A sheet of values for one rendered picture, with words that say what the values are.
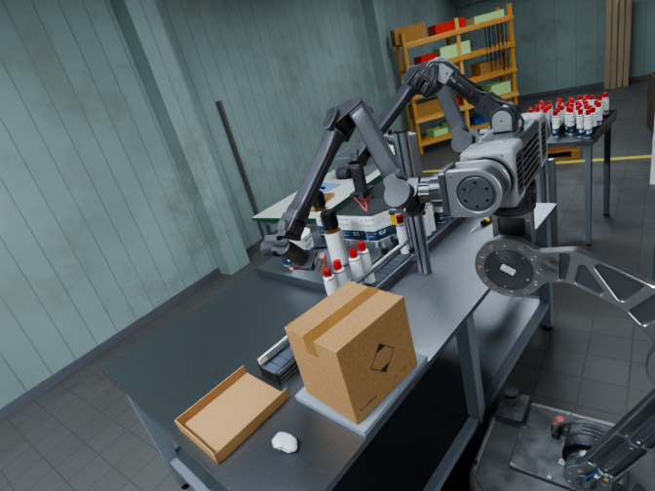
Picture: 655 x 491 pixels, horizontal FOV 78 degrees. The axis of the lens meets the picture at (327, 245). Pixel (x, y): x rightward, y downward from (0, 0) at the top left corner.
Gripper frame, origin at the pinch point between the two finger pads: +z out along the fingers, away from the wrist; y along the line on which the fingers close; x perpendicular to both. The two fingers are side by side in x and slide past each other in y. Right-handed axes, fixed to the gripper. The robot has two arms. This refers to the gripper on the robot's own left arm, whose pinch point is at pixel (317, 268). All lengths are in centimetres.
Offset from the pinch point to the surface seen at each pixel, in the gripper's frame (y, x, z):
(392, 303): -32.8, 9.5, 0.0
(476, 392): -36, 23, 84
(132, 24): 272, -208, -18
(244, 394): 20, 48, 4
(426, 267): -13, -24, 59
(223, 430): 14, 60, -5
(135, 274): 296, -9, 89
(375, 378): -30.3, 31.7, 4.8
